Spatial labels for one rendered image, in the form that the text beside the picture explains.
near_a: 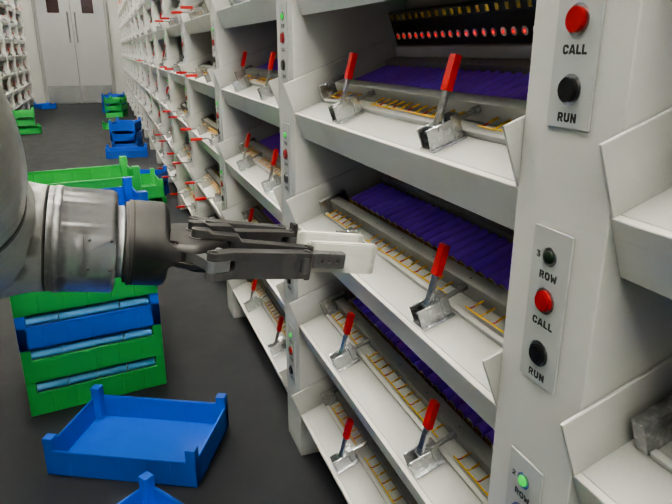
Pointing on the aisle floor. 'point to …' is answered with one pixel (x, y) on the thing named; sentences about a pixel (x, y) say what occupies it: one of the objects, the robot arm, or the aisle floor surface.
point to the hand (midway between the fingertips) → (335, 251)
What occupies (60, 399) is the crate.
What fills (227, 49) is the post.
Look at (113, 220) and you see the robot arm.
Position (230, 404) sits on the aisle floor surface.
